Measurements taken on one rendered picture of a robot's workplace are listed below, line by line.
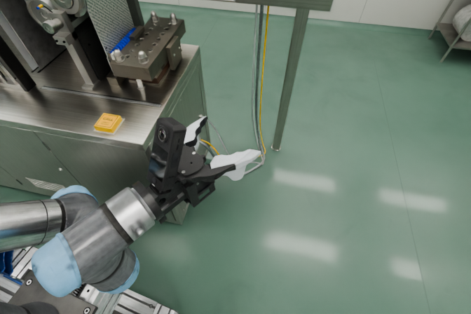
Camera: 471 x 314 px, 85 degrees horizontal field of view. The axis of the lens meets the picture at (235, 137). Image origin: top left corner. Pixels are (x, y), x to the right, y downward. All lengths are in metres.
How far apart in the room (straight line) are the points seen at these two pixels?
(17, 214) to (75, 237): 0.13
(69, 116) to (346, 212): 1.63
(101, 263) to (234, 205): 1.40
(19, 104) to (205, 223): 1.13
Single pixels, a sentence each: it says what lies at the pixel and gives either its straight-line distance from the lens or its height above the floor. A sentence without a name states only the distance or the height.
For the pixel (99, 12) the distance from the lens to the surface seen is 1.17.
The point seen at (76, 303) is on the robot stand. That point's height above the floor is 0.82.
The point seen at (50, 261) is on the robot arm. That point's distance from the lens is 0.43.
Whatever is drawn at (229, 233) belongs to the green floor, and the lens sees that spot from 1.71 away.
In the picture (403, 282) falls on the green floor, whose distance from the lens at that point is 1.88.
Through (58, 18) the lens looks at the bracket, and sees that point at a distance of 1.15.
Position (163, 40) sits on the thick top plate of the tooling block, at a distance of 1.21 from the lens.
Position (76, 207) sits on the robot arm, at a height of 1.16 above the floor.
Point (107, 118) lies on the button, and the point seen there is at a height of 0.92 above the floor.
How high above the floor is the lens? 1.60
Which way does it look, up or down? 50 degrees down
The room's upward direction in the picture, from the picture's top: straight up
